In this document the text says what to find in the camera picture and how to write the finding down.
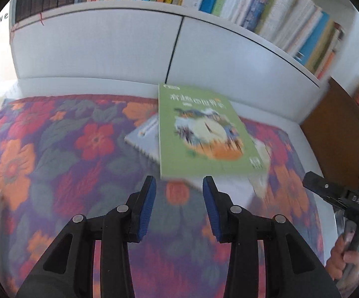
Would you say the white monkey king cover book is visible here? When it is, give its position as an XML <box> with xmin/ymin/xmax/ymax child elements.
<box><xmin>191</xmin><ymin>136</ymin><xmax>273</xmax><ymax>199</ymax></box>

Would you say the green illustrated book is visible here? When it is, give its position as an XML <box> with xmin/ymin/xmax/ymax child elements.
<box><xmin>158</xmin><ymin>84</ymin><xmax>269</xmax><ymax>180</ymax></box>

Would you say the person's right hand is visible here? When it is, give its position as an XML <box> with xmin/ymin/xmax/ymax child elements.
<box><xmin>325</xmin><ymin>235</ymin><xmax>359</xmax><ymax>282</ymax></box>

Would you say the brown wooden cabinet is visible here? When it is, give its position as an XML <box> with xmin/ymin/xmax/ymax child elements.
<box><xmin>300</xmin><ymin>79</ymin><xmax>359</xmax><ymax>189</ymax></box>

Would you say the floral patterned mat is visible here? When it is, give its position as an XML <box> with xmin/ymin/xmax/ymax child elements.
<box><xmin>0</xmin><ymin>95</ymin><xmax>324</xmax><ymax>297</ymax></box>

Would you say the grey spiral book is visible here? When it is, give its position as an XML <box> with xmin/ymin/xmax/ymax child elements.
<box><xmin>124</xmin><ymin>114</ymin><xmax>160</xmax><ymax>164</ymax></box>

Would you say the white bookshelf cabinet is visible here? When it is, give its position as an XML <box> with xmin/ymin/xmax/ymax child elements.
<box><xmin>9</xmin><ymin>0</ymin><xmax>327</xmax><ymax>125</ymax></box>

